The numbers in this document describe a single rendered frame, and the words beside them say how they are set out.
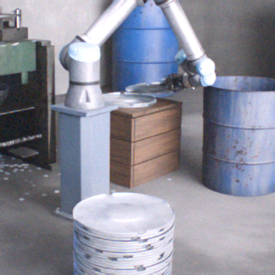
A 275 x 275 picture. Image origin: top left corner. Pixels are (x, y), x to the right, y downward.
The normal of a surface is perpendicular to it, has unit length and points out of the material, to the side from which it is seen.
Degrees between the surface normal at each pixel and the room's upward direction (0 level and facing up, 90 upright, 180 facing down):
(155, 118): 90
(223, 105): 92
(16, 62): 90
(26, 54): 90
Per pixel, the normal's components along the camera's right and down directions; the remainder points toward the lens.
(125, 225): 0.00, -0.98
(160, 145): 0.73, 0.15
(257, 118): -0.01, 0.25
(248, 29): -0.68, 0.15
